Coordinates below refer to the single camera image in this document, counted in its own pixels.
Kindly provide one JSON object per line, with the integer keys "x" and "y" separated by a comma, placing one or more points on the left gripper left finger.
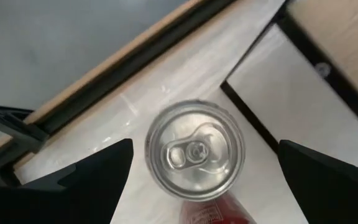
{"x": 57, "y": 199}

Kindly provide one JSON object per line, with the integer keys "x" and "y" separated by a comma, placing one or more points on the black aluminium table frame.
{"x": 120, "y": 73}

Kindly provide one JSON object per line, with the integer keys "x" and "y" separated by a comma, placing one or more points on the wooden shelf black metal frame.
{"x": 346, "y": 37}

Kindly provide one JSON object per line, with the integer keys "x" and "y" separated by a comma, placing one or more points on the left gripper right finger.
{"x": 337, "y": 193}

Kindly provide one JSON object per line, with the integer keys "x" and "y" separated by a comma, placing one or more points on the red Coca-Cola can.
{"x": 194, "y": 149}

